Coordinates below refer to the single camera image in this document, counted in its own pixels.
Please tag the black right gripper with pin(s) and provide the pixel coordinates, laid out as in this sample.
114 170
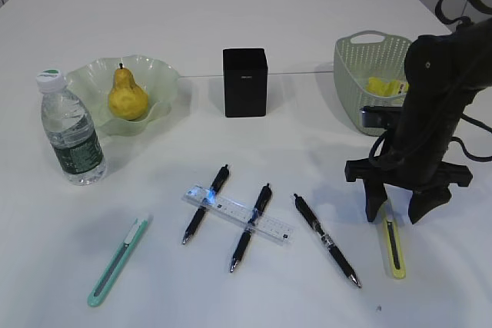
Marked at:
411 156

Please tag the yellow utility knife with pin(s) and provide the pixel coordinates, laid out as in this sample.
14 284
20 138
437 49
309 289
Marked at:
394 251

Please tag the yellow white waste paper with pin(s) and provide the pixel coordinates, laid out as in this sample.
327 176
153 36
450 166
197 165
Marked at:
386 89

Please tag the yellow pear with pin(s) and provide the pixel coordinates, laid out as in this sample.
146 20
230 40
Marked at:
126 100

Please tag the clear plastic water bottle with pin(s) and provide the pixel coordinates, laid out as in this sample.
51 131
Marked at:
70 130

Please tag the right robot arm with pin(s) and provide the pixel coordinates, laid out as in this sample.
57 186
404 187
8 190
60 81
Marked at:
444 73

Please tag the black pen right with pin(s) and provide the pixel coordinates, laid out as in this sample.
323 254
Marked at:
329 245

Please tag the black pen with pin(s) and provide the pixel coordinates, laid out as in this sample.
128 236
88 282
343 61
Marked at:
215 188
329 245
258 210

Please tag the green woven plastic basket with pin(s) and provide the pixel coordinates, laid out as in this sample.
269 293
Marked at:
363 55

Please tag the black pen middle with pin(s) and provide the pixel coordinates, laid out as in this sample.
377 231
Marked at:
258 210

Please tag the transparent plastic ruler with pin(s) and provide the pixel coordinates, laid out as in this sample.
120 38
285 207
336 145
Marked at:
271 228

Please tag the black pen left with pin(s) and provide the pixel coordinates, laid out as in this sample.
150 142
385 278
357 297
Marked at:
215 188

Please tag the black square pen holder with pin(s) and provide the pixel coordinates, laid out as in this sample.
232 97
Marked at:
245 72

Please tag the green utility knife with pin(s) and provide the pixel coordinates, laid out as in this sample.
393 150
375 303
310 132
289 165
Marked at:
117 263

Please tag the pale green wavy glass plate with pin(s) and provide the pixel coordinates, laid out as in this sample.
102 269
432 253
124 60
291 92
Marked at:
92 84

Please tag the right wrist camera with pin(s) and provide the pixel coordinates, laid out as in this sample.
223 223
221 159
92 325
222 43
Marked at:
384 117

